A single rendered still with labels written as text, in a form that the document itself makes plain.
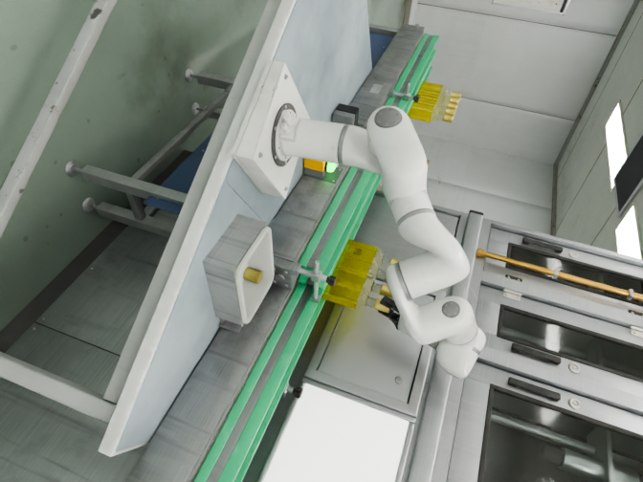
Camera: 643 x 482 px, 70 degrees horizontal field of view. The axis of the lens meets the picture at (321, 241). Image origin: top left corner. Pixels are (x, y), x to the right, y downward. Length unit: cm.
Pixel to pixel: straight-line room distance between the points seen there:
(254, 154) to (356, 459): 82
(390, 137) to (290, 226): 53
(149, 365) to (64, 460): 50
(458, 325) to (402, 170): 35
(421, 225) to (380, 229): 91
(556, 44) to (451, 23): 139
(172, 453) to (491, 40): 668
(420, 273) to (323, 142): 38
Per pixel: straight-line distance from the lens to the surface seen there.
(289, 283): 132
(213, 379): 122
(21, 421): 158
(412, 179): 94
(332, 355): 145
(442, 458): 140
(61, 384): 120
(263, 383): 122
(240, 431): 118
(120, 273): 178
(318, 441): 133
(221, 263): 106
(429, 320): 102
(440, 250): 94
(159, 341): 104
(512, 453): 149
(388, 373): 144
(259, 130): 106
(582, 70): 738
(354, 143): 108
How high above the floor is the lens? 122
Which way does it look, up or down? 13 degrees down
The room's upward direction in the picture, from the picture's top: 107 degrees clockwise
